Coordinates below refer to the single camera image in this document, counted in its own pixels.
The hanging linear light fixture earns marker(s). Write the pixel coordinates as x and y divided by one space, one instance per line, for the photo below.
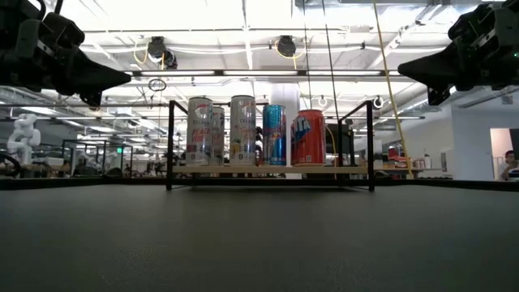
219 73

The white Celsius can black lid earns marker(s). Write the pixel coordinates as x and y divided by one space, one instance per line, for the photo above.
242 134
219 138
198 134

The person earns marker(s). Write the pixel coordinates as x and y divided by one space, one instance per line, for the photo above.
509 166

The wooden block platform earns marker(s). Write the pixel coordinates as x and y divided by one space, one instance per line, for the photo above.
263 169

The blue Red Bull can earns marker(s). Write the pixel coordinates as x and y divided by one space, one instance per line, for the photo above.
274 138

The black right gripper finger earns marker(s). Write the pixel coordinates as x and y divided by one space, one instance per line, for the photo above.
438 71

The black aluminium table frame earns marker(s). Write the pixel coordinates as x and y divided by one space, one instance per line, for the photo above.
81 183

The red Fanta soda can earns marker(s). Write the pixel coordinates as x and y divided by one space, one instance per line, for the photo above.
310 142

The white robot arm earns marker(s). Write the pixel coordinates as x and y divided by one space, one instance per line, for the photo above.
24 136

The black framed glass enclosure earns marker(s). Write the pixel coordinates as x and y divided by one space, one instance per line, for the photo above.
101 158

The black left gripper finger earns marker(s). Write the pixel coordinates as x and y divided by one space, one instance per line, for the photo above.
93 79

